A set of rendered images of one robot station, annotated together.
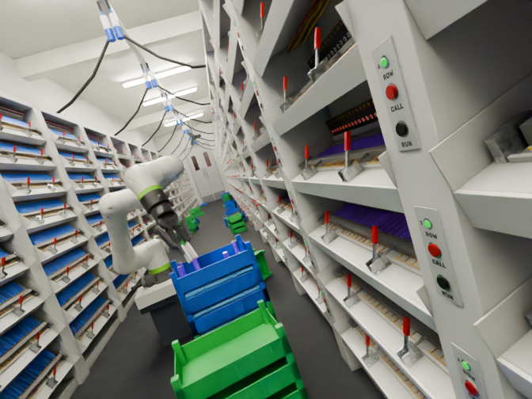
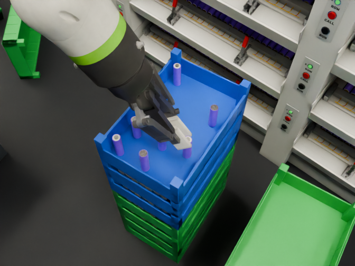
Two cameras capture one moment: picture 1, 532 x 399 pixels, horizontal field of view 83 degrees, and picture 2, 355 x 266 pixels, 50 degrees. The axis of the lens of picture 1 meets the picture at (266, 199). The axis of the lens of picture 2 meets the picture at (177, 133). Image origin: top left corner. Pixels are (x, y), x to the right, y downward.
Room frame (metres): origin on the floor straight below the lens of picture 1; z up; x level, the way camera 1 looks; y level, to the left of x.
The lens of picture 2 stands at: (0.78, 0.59, 1.21)
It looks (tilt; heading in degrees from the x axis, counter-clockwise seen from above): 58 degrees down; 318
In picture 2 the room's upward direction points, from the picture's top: straight up
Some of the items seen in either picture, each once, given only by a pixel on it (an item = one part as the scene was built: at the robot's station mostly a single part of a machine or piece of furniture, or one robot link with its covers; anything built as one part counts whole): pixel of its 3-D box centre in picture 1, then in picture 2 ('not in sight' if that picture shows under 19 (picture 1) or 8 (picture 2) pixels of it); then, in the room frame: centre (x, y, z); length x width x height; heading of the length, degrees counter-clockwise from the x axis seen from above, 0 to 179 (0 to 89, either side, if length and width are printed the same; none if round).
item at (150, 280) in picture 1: (153, 278); not in sight; (1.75, 0.79, 0.37); 0.26 x 0.15 x 0.06; 118
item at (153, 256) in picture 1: (153, 256); not in sight; (1.77, 0.75, 0.49); 0.16 x 0.13 x 0.19; 128
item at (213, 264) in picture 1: (211, 261); (176, 120); (1.13, 0.28, 0.52); 0.30 x 0.20 x 0.08; 105
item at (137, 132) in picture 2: not in sight; (136, 127); (1.17, 0.35, 0.52); 0.02 x 0.02 x 0.06
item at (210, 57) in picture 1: (253, 157); not in sight; (2.44, -0.02, 0.88); 0.20 x 0.09 x 1.76; 97
